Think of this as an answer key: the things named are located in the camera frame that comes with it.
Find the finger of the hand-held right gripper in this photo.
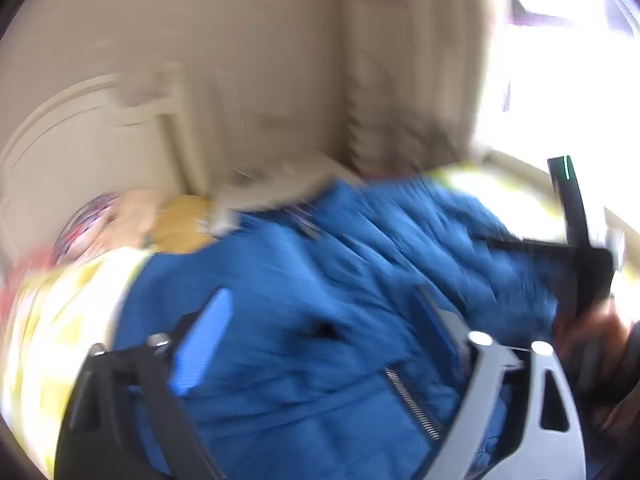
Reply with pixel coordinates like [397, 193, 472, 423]
[479, 236, 573, 262]

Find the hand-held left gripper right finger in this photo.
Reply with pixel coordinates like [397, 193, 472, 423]
[412, 285, 587, 480]

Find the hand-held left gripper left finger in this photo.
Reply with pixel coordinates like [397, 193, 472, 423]
[54, 287, 233, 480]

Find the blue puffer jacket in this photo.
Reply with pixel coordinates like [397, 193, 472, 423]
[112, 172, 561, 480]

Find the person's right hand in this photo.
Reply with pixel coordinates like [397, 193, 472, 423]
[554, 300, 640, 433]

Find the yellow pillow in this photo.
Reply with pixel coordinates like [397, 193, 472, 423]
[149, 194, 223, 255]

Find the yellow checked bed sheet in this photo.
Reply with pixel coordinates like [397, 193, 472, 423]
[0, 160, 608, 480]

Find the bright window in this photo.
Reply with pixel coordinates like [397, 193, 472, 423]
[472, 0, 640, 221]

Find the grey beige cloth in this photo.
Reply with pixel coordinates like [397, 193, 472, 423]
[212, 157, 353, 237]

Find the beige patterned curtain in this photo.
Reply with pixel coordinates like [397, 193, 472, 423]
[334, 0, 493, 178]

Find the cream panelled wardrobe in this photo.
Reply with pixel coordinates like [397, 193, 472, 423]
[0, 71, 213, 263]

